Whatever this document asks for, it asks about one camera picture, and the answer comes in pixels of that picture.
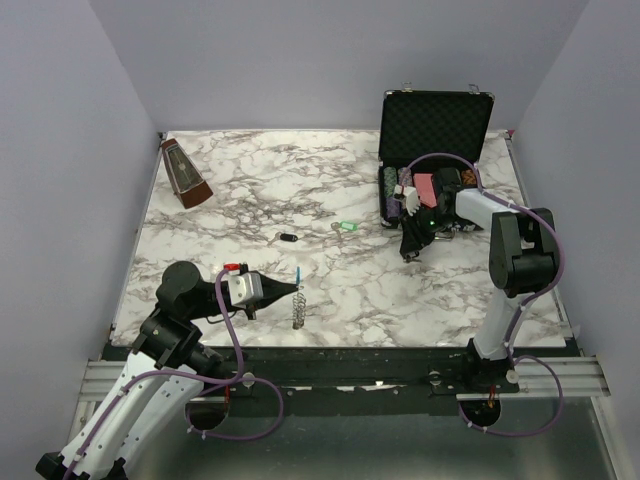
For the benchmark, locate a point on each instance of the key with green tag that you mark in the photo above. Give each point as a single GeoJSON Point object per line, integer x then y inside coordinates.
{"type": "Point", "coordinates": [343, 226]}

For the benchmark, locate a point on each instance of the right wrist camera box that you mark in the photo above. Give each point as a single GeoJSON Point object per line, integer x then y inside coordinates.
{"type": "Point", "coordinates": [408, 197]}

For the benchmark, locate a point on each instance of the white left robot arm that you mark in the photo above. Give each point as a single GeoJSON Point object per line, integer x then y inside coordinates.
{"type": "Point", "coordinates": [166, 367]}

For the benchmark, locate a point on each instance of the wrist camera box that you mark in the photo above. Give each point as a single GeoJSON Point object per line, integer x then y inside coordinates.
{"type": "Point", "coordinates": [408, 197]}
{"type": "Point", "coordinates": [244, 286]}

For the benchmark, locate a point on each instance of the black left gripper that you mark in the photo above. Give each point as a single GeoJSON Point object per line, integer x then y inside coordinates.
{"type": "Point", "coordinates": [272, 290]}

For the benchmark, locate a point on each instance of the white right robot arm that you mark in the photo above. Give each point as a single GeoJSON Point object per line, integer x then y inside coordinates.
{"type": "Point", "coordinates": [525, 262]}

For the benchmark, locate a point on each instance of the black poker chip case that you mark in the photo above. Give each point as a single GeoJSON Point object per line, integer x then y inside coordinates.
{"type": "Point", "coordinates": [419, 122]}

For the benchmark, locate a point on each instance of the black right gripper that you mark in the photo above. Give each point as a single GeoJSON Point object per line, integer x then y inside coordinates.
{"type": "Point", "coordinates": [414, 240]}

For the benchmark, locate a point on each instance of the pink playing card deck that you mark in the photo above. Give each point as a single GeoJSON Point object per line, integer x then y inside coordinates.
{"type": "Point", "coordinates": [423, 182]}

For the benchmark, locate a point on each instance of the key with black tag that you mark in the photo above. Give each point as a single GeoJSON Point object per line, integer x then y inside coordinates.
{"type": "Point", "coordinates": [412, 258]}

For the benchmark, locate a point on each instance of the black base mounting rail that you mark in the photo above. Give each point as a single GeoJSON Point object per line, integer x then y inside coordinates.
{"type": "Point", "coordinates": [370, 381]}

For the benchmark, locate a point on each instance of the brown wooden metronome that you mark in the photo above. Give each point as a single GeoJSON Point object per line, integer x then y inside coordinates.
{"type": "Point", "coordinates": [185, 179]}

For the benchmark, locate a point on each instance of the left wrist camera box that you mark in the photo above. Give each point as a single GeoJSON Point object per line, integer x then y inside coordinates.
{"type": "Point", "coordinates": [244, 286]}

